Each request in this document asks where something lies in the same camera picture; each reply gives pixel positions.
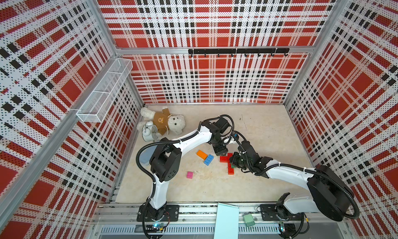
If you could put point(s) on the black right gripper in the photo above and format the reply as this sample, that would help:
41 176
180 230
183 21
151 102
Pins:
233 160

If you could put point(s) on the white alarm clock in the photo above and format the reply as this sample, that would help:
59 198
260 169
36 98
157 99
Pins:
149 131

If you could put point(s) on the white teddy bear brown shirt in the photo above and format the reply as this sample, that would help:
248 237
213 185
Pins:
165 121

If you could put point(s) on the light blue paper sheet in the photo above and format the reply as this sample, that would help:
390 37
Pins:
227 221

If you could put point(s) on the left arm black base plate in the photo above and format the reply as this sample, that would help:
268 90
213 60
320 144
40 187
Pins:
165 213

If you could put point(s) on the black wall hook rail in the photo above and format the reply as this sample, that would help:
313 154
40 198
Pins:
271 51

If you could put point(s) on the blue lego brick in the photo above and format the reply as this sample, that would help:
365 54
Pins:
208 160

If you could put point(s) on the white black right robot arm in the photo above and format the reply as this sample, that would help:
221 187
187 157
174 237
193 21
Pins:
328 194

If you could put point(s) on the white wire wall basket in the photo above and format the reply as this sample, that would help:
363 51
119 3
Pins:
111 79

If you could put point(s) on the small green box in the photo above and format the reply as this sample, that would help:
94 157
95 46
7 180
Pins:
248 220

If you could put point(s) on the orange lego brick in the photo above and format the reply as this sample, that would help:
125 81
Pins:
202 155

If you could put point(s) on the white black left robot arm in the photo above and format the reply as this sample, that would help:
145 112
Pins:
165 160

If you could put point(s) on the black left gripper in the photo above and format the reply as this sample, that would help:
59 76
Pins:
221 151

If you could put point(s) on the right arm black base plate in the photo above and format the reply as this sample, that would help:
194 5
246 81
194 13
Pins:
273 212

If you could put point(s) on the pink small lego brick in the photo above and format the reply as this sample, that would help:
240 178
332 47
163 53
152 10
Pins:
190 175

